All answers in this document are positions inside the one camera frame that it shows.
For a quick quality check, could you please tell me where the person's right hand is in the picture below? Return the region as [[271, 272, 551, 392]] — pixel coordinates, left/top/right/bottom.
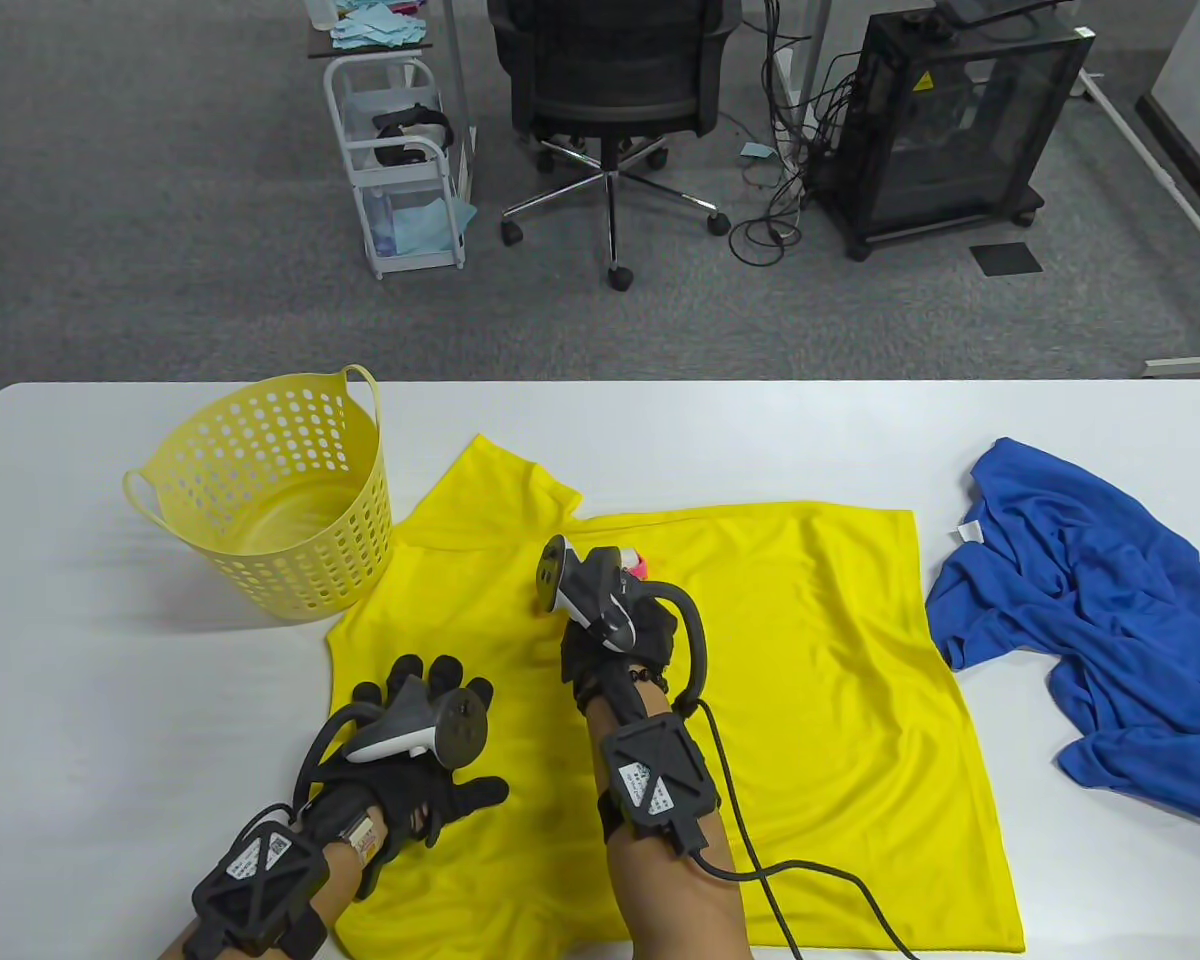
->
[[560, 585, 679, 721]]

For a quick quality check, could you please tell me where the person's left hand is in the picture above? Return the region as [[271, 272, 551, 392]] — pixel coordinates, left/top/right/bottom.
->
[[305, 655, 511, 901]]

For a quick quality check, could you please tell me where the yellow t-shirt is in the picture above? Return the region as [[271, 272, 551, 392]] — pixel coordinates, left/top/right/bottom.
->
[[327, 433, 1026, 959]]

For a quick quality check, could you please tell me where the blue t-shirt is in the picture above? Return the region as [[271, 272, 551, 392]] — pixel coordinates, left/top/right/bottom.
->
[[925, 437, 1200, 823]]

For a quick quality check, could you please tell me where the person's right forearm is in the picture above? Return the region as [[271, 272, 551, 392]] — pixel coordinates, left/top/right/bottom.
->
[[585, 695, 751, 960]]

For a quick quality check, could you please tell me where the person's left forearm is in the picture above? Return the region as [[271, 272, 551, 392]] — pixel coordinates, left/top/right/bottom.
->
[[160, 820, 386, 960]]

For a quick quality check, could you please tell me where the grey left hand controller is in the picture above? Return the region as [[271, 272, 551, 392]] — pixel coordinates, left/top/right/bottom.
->
[[295, 675, 491, 801]]

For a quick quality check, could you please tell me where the grey hand controller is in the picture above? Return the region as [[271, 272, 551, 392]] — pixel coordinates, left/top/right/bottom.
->
[[533, 535, 711, 713], [295, 675, 491, 801]]

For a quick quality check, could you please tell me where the grey right hand controller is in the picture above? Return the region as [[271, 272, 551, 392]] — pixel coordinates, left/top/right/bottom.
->
[[533, 535, 711, 713]]

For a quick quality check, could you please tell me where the yellow perforated plastic basket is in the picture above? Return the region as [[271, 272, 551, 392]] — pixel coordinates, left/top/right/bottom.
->
[[123, 364, 396, 624]]

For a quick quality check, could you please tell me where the light blue cloth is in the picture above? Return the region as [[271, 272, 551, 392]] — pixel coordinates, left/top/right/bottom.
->
[[375, 195, 478, 256]]

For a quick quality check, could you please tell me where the black headset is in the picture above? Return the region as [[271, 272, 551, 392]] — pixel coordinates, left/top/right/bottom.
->
[[373, 103, 456, 167]]

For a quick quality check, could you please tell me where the black floor plate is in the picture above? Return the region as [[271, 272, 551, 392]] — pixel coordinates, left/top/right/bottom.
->
[[968, 242, 1044, 276]]

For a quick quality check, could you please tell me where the black office chair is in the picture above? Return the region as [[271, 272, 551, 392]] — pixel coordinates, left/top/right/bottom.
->
[[487, 0, 743, 292]]

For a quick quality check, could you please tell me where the white rolling cart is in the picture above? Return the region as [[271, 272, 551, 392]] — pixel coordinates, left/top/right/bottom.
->
[[322, 53, 478, 280]]

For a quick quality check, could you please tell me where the black equipment cabinet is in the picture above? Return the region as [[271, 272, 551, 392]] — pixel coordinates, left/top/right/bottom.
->
[[815, 0, 1096, 263]]

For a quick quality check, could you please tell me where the white desk leg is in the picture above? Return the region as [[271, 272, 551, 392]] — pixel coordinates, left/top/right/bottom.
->
[[765, 0, 833, 161]]

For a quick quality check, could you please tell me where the pile of light blue cloths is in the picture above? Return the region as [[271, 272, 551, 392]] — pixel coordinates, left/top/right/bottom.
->
[[330, 0, 433, 51]]

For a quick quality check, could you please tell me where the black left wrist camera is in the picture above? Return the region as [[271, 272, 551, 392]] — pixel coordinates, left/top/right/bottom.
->
[[182, 820, 331, 960]]

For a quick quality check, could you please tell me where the tangle of black cables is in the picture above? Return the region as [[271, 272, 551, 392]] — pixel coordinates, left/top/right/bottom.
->
[[728, 0, 861, 267]]

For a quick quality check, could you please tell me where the white desk base frame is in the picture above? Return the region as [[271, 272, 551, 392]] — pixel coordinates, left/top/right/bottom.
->
[[1078, 68, 1200, 379]]

